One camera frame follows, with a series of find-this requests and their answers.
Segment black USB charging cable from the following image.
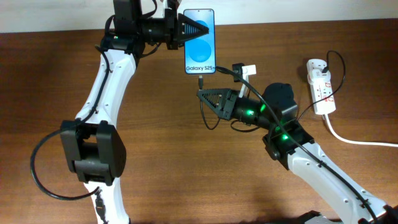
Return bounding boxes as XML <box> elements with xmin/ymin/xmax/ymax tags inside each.
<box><xmin>198</xmin><ymin>50</ymin><xmax>346</xmax><ymax>131</ymax></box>

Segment blue screen Galaxy smartphone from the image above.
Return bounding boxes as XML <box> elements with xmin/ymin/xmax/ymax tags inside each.
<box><xmin>183</xmin><ymin>9</ymin><xmax>216</xmax><ymax>75</ymax></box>

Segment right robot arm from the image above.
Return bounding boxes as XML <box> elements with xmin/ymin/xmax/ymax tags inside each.
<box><xmin>197</xmin><ymin>83</ymin><xmax>397</xmax><ymax>223</ymax></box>

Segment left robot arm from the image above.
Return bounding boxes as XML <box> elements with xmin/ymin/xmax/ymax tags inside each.
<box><xmin>60</xmin><ymin>0</ymin><xmax>209</xmax><ymax>223</ymax></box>

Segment white USB charger plug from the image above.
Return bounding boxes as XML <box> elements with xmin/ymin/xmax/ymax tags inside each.
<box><xmin>307</xmin><ymin>58</ymin><xmax>331</xmax><ymax>85</ymax></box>

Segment white power strip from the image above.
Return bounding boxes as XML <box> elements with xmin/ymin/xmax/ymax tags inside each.
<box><xmin>306</xmin><ymin>58</ymin><xmax>337</xmax><ymax>116</ymax></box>

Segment white power strip cord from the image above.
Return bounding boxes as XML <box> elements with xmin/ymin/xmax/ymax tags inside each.
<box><xmin>323</xmin><ymin>113</ymin><xmax>398</xmax><ymax>148</ymax></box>

